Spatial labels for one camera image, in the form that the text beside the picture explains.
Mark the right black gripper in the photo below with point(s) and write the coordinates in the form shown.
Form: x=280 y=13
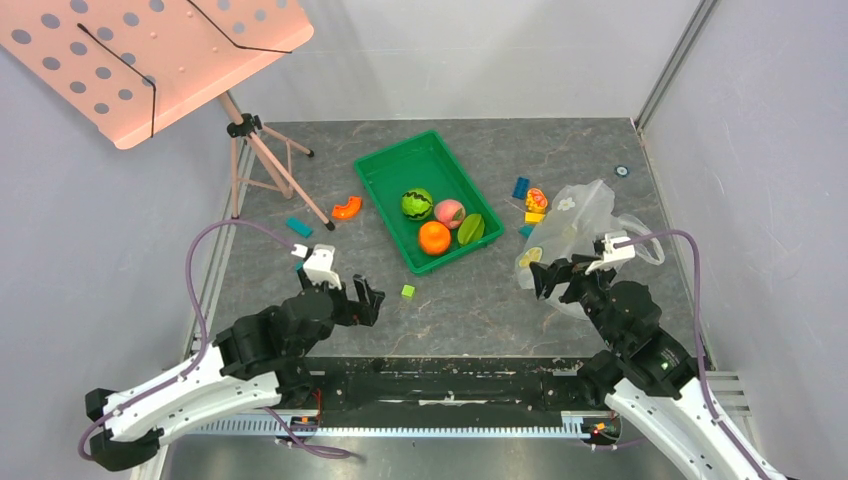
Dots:
x=572 y=283

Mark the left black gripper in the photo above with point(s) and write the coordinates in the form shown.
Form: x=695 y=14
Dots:
x=363 y=311

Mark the clear plastic bag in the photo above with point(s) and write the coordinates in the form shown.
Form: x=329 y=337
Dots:
x=579 y=216

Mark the lime green starfruit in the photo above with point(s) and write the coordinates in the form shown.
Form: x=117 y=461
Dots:
x=471 y=229

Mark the orange fake fruit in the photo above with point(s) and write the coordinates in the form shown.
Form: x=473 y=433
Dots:
x=434 y=238

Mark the green fake fruit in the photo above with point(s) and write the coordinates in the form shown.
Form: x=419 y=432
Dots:
x=416 y=204

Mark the red fake fruit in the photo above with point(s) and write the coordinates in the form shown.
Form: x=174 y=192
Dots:
x=449 y=212

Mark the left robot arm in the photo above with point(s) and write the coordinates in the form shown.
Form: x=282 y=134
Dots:
x=259 y=362

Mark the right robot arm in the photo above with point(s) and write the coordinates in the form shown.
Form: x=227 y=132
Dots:
x=648 y=377

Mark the lime green small block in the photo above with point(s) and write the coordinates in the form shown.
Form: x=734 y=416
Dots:
x=408 y=291

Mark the teal toy block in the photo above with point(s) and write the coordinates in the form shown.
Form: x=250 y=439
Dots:
x=525 y=231

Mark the yellow lego brick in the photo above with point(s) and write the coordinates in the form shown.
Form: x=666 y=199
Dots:
x=532 y=218

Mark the orange curved toy piece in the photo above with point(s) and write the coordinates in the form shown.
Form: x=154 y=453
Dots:
x=348 y=210

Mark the blue lego brick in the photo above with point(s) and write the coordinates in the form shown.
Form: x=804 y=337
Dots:
x=521 y=187

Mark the teal rectangular block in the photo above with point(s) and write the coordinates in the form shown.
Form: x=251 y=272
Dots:
x=299 y=227

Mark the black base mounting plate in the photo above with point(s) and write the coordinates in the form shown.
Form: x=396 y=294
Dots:
x=445 y=392

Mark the green plastic tray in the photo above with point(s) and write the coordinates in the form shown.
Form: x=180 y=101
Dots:
x=424 y=161

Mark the pink tripod stand legs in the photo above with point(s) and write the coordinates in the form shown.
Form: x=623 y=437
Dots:
x=244 y=131

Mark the pink perforated music stand desk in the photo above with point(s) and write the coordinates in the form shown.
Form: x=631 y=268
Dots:
x=134 y=68

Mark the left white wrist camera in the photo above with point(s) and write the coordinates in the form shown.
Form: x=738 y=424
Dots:
x=317 y=269

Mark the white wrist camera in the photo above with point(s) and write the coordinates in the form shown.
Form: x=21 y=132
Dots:
x=614 y=252
x=317 y=269

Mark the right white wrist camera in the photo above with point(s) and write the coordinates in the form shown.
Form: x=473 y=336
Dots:
x=614 y=252

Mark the aluminium frame rail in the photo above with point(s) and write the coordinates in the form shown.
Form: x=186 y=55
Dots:
x=437 y=430

